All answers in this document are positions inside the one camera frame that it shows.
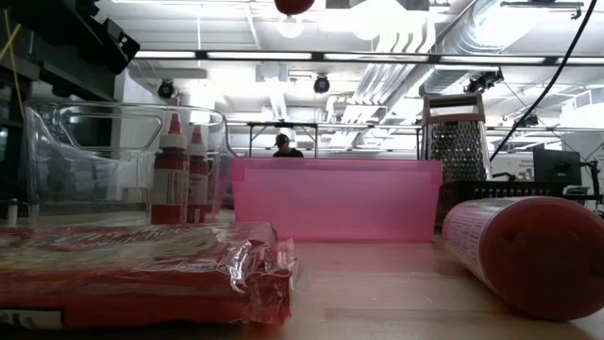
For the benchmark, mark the red popcorn packet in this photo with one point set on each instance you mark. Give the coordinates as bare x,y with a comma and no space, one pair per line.
141,283

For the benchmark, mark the red food colouring bottle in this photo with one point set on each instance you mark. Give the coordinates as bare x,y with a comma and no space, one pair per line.
533,255

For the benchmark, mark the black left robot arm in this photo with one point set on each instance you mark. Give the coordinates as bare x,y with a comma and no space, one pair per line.
56,19

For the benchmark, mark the black round spot lamp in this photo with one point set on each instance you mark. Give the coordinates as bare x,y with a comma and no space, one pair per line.
166,90
322,85

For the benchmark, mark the clear plastic storage bin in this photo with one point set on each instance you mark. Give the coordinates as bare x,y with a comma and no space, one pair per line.
71,179

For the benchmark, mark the dark shelving unit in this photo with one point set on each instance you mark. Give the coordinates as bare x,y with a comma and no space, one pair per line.
11,156

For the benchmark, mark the white round pendant lamp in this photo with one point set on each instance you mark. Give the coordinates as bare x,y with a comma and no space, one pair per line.
290,29

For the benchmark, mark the small white cylinder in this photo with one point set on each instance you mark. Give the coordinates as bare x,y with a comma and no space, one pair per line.
12,212

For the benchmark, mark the black overhead light bar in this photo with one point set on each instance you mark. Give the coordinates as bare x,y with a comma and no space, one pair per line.
318,56

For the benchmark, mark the person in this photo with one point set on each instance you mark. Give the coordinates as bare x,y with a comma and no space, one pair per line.
288,152

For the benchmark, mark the pink translucent plastic bin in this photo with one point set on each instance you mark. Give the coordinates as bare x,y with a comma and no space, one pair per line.
340,203

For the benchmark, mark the black slotted plastic basket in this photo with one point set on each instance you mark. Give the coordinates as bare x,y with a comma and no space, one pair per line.
495,190

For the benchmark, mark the black computer monitor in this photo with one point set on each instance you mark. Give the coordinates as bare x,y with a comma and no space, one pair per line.
557,167

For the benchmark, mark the black monitor stand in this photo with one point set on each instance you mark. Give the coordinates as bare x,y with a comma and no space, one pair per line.
595,184

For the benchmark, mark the black frame folding table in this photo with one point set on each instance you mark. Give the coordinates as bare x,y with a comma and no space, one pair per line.
283,124

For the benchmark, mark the black ceiling mounted camera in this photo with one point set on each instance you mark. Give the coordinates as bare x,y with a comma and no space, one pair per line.
528,122
486,80

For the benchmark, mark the silver ventilation duct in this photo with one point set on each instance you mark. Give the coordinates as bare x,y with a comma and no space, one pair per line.
495,28

